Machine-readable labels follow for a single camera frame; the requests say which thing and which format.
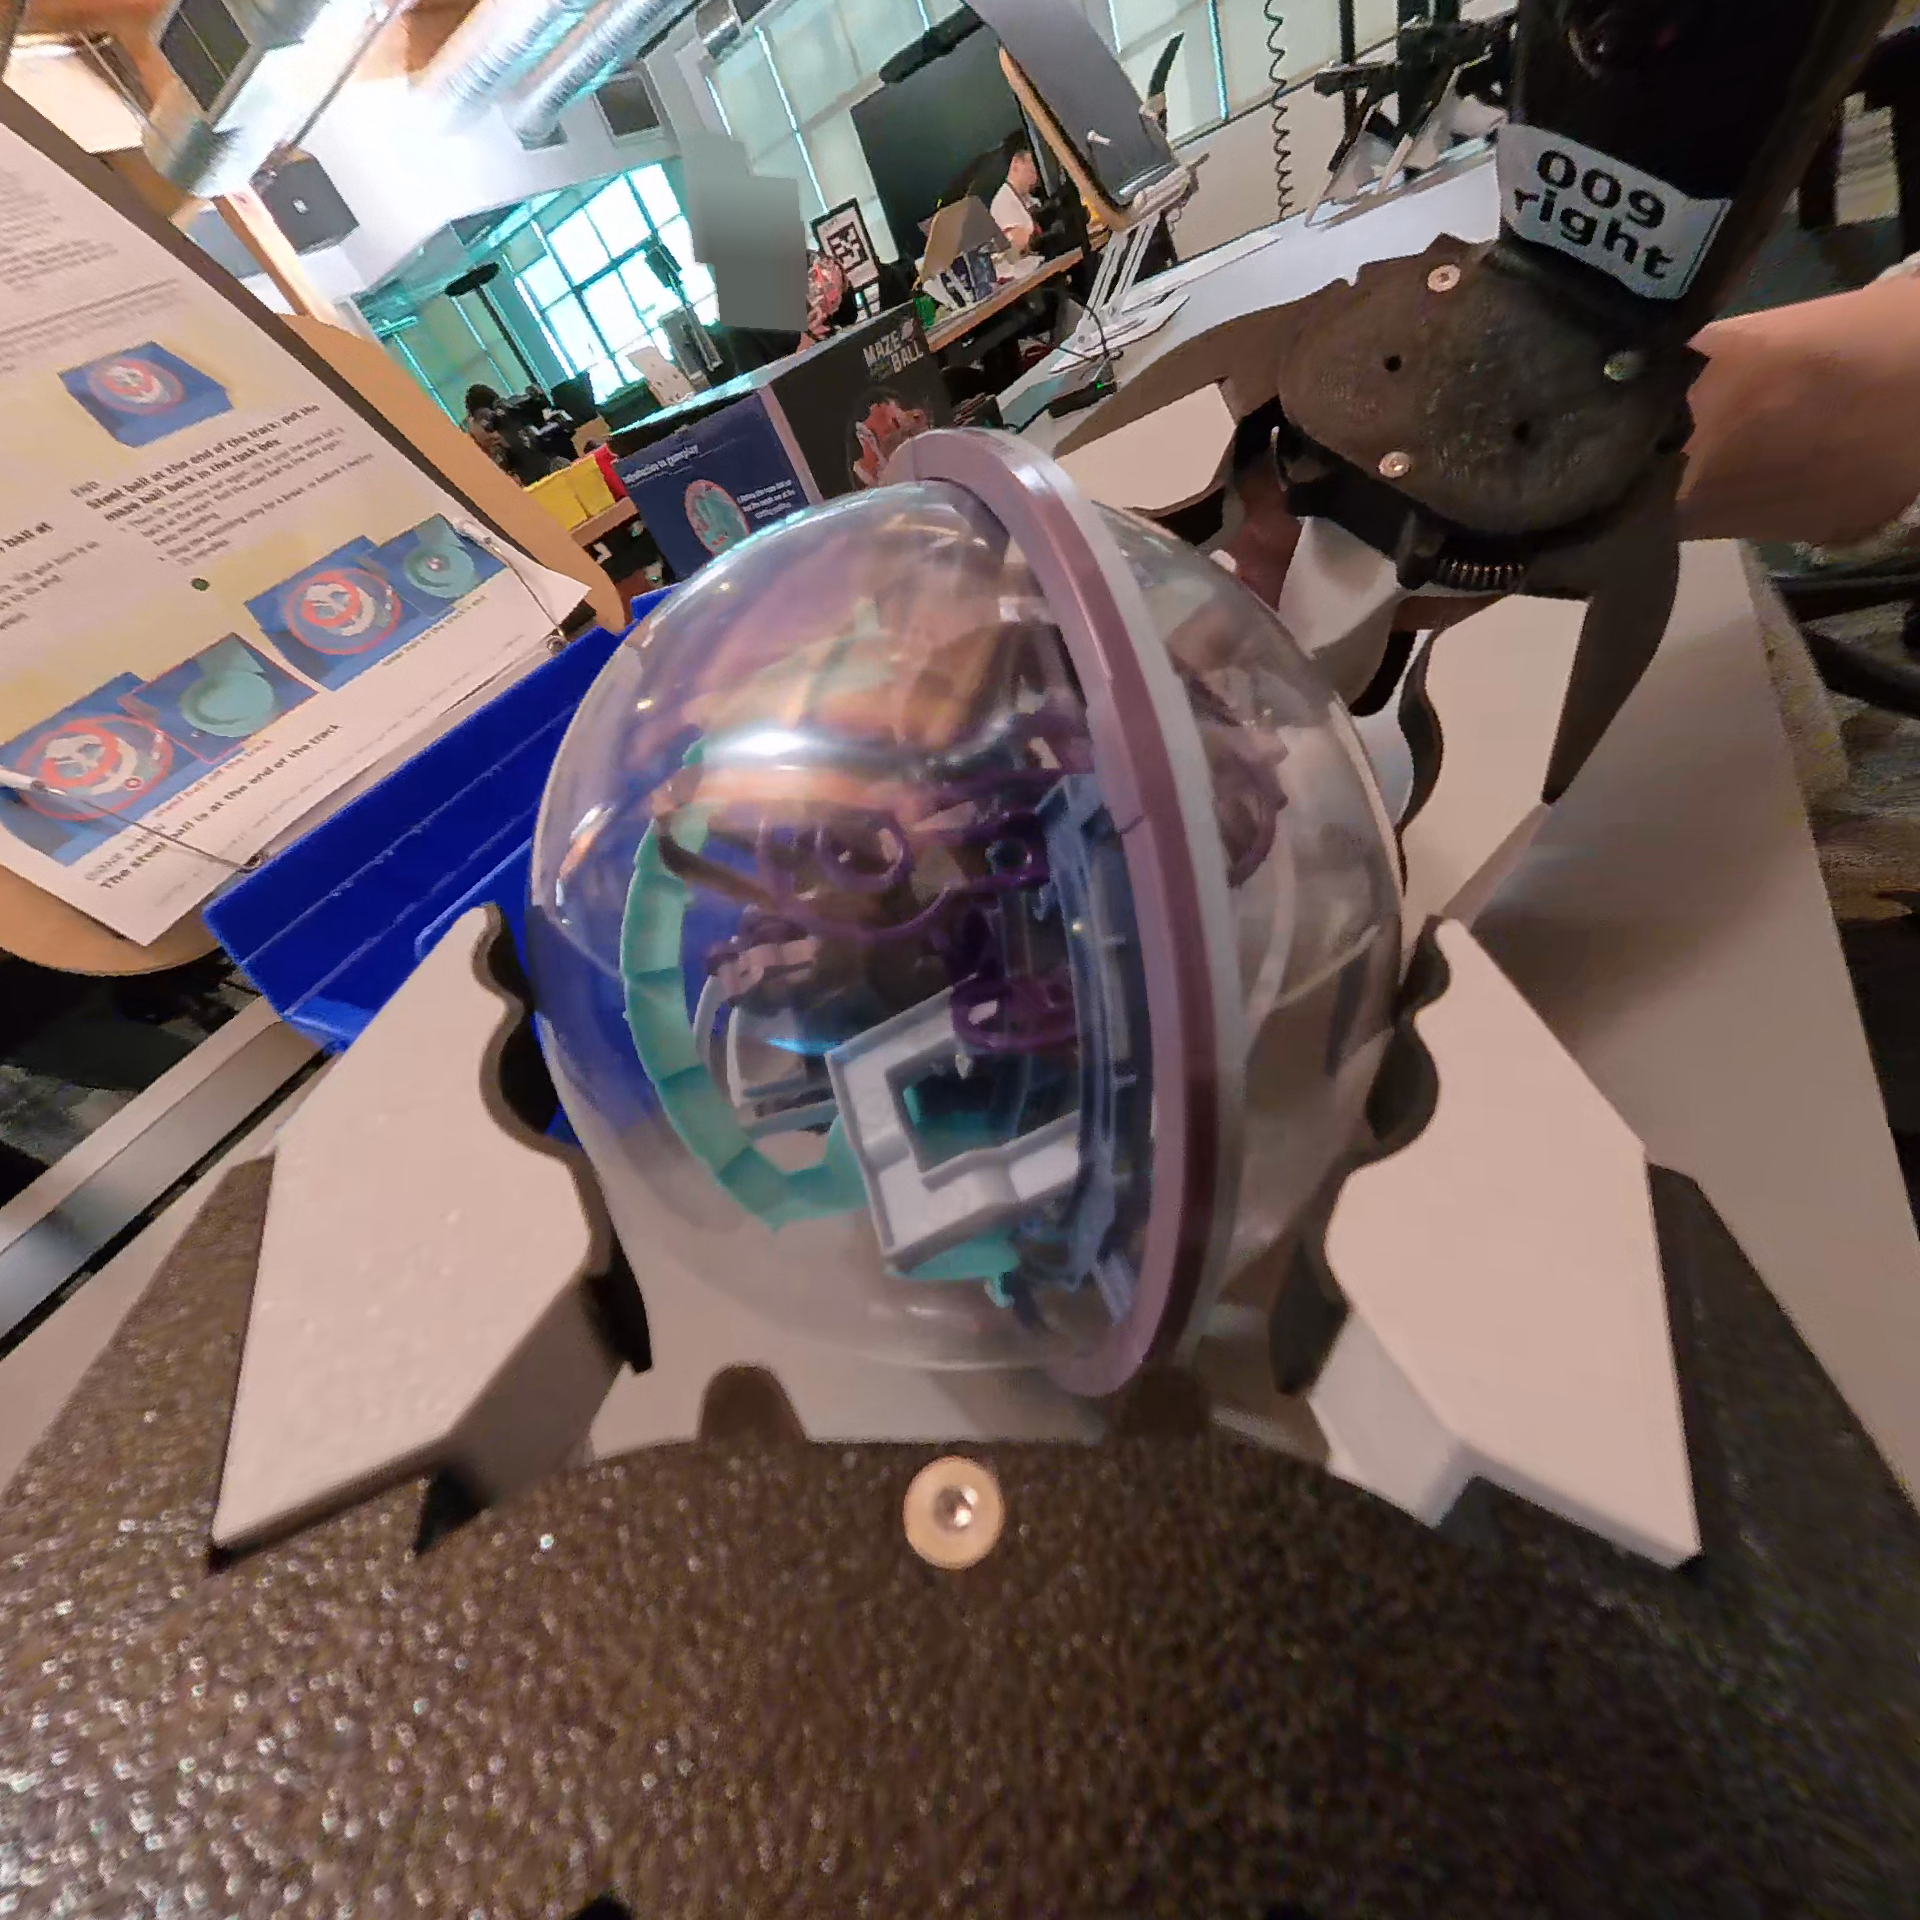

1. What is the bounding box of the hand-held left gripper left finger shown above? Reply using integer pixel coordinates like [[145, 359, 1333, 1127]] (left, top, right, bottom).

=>
[[211, 900, 723, 1555]]

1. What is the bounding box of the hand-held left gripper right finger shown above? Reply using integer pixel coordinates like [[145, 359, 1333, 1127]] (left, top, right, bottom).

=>
[[1276, 914, 1706, 1570]]

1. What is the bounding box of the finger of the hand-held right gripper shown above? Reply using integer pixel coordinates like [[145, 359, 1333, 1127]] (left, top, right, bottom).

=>
[[1351, 586, 1561, 911], [1050, 375, 1314, 548]]

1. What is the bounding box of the clear plastic maze ball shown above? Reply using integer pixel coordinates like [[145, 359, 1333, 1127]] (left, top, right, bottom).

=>
[[527, 427, 1406, 1401]]

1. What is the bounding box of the black maze ball box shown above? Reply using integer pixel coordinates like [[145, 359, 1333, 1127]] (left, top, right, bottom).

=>
[[761, 304, 965, 505]]

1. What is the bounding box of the person's right hand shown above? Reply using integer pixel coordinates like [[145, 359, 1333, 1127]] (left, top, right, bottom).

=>
[[1681, 259, 1920, 554]]

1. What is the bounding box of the wooden tablet stand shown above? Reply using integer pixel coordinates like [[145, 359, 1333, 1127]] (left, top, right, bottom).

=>
[[966, 0, 1204, 215]]

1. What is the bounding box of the large black monitor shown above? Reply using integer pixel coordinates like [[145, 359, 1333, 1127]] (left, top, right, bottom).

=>
[[849, 28, 1041, 261]]

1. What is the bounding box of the blue plastic bin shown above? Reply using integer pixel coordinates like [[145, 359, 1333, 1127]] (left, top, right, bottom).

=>
[[202, 586, 682, 1151]]

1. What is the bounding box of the dark blue printed leaflet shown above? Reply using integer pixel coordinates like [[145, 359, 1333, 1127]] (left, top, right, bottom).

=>
[[612, 394, 826, 586]]

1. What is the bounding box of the yellow storage bin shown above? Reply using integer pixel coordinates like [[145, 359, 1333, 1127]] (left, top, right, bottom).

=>
[[514, 456, 626, 531]]

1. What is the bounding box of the wooden sheet stand board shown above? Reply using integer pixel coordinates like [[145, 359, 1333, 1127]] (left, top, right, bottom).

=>
[[0, 77, 636, 980]]

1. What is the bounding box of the printed instruction sheet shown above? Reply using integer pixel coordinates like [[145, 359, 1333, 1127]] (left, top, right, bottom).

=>
[[0, 116, 596, 951]]

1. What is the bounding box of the black hanging speaker box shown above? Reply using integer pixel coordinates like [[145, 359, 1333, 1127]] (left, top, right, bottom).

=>
[[252, 146, 363, 251]]

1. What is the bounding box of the black coiled cable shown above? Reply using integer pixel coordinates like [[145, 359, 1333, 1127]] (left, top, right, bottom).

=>
[[1258, 0, 1299, 231]]

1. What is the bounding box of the metal wire sheet clip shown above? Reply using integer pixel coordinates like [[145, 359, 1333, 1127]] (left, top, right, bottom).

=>
[[443, 513, 590, 657], [0, 761, 260, 876]]

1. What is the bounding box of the silver ceiling air duct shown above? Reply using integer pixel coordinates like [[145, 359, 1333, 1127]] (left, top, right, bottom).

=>
[[443, 0, 725, 146]]

